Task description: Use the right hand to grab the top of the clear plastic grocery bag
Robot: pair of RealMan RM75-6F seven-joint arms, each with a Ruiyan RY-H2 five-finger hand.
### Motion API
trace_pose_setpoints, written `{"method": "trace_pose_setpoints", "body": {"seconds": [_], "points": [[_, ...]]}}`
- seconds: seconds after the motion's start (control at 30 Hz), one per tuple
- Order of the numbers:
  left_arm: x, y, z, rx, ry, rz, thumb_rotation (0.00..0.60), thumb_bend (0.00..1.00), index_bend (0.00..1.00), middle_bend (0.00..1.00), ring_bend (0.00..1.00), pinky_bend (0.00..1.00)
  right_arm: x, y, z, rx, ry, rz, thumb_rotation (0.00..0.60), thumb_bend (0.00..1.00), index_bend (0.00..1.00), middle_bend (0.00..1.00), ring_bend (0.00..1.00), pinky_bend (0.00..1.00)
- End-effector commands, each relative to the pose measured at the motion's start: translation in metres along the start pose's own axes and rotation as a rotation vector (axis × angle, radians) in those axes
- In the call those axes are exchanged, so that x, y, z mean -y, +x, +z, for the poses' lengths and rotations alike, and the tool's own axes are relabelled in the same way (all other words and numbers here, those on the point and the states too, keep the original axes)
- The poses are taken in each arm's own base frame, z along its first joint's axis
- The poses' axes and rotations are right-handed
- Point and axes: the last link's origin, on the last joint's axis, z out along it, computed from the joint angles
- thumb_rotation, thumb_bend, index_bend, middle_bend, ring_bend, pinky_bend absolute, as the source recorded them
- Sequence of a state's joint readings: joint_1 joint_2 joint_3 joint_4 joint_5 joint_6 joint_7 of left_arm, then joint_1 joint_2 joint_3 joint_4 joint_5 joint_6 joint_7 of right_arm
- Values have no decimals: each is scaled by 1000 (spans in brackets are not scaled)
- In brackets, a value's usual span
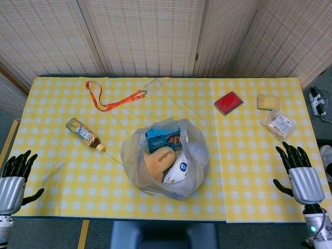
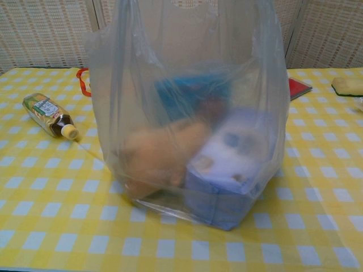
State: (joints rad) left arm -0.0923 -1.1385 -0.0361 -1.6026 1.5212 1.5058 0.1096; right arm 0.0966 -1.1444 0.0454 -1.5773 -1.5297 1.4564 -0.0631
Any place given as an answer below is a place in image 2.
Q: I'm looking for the translucent plastic shopping bag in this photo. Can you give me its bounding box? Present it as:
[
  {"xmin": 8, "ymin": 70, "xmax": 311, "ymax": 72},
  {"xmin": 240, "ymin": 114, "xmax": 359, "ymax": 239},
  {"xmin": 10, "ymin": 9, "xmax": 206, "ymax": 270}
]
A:
[{"xmin": 85, "ymin": 0, "xmax": 292, "ymax": 232}]

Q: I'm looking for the yellow white checkered tablecloth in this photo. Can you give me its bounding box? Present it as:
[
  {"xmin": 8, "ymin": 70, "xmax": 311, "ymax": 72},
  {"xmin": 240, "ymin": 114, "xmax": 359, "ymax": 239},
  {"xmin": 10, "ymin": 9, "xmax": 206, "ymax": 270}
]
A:
[{"xmin": 0, "ymin": 67, "xmax": 363, "ymax": 272}]

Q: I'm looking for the orange bread package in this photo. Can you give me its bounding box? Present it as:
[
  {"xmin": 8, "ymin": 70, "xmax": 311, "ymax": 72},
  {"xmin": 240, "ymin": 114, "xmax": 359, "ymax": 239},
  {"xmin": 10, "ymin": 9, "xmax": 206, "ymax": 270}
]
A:
[{"xmin": 120, "ymin": 118, "xmax": 210, "ymax": 199}]

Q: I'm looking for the blue snack packet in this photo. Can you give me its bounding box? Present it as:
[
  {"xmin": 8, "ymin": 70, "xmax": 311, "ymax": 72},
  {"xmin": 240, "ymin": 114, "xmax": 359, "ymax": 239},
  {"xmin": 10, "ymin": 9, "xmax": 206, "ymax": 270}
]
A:
[{"xmin": 154, "ymin": 72, "xmax": 232, "ymax": 120}]

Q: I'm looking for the blue white carton box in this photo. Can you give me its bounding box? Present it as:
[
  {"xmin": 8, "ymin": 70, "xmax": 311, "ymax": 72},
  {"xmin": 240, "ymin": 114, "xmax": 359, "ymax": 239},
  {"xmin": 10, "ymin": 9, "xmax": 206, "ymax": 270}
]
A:
[{"xmin": 184, "ymin": 109, "xmax": 276, "ymax": 232}]

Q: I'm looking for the red flat case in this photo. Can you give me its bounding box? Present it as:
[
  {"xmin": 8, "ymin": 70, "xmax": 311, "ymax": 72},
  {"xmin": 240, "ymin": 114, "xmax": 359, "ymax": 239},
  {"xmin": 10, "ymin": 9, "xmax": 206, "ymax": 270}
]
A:
[{"xmin": 288, "ymin": 76, "xmax": 313, "ymax": 101}]

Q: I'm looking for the tea bottle with yellow cap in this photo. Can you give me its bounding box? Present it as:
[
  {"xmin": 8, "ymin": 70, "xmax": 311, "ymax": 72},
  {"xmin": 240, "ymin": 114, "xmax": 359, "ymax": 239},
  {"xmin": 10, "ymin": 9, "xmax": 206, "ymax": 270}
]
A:
[{"xmin": 22, "ymin": 92, "xmax": 79, "ymax": 140}]

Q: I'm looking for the yellow green sponge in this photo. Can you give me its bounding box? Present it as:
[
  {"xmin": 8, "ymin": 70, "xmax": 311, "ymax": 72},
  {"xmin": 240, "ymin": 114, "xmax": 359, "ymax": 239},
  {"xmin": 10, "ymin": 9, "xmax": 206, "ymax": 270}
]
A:
[{"xmin": 331, "ymin": 76, "xmax": 363, "ymax": 97}]

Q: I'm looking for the beige woven folding screen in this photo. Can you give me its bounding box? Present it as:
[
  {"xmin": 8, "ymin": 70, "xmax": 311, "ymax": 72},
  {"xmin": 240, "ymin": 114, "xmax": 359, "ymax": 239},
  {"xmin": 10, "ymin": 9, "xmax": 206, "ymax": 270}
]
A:
[{"xmin": 0, "ymin": 0, "xmax": 363, "ymax": 70}]

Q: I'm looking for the orange lanyard strap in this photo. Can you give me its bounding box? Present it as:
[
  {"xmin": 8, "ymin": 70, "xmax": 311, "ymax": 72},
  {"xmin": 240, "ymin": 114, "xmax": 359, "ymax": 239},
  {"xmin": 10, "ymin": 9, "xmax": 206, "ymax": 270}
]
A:
[{"xmin": 75, "ymin": 67, "xmax": 93, "ymax": 97}]

